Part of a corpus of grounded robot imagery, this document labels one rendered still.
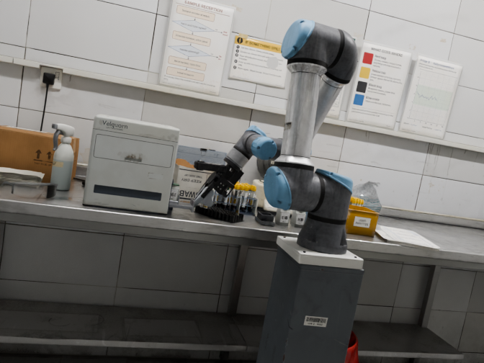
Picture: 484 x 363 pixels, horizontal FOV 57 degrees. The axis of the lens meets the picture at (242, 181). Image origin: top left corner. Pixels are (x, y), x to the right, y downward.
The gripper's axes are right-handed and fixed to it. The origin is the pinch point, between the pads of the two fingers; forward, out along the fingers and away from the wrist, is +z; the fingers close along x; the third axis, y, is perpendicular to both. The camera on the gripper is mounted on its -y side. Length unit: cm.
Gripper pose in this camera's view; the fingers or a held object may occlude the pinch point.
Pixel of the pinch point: (194, 203)
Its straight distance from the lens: 161.7
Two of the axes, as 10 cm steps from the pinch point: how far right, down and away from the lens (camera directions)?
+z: -6.3, 7.8, -0.4
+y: 7.4, 6.1, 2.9
